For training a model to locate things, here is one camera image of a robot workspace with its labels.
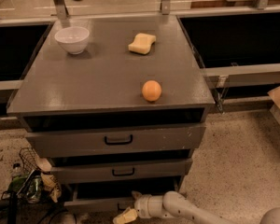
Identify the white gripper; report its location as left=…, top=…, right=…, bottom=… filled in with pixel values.
left=113, top=190, right=174, bottom=224

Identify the grey bottom drawer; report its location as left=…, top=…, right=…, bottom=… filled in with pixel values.
left=64, top=175, right=183, bottom=213

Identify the grey middle drawer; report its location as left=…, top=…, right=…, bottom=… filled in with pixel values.
left=51, top=158, right=192, bottom=184

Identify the green snack bag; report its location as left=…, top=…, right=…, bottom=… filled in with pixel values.
left=7, top=175, right=42, bottom=203

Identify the metal bracket left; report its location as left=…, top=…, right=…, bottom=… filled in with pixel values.
left=53, top=0, right=68, bottom=20

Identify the grey drawer cabinet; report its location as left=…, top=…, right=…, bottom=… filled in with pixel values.
left=7, top=15, right=216, bottom=193

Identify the white bowl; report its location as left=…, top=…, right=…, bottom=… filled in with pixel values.
left=54, top=26, right=90, bottom=54

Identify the grey drawer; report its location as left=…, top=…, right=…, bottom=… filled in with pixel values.
left=26, top=124, right=206, bottom=158
left=64, top=175, right=183, bottom=213
left=51, top=158, right=192, bottom=184

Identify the black cable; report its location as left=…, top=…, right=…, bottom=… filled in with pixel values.
left=36, top=203, right=77, bottom=224

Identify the tan chip bag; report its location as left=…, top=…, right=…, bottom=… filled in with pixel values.
left=35, top=156, right=62, bottom=203

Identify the plastic water bottle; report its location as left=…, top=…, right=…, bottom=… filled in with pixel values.
left=11, top=162, right=22, bottom=179

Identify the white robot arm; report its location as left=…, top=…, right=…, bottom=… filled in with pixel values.
left=113, top=191, right=280, bottom=224

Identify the grey top drawer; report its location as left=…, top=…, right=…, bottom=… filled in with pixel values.
left=26, top=124, right=206, bottom=158

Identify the yellow sponge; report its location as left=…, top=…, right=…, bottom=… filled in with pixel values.
left=128, top=33, right=156, bottom=55

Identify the wire basket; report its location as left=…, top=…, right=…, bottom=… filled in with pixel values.
left=20, top=147, right=51, bottom=202

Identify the orange fruit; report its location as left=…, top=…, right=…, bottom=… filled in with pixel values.
left=142, top=80, right=161, bottom=102

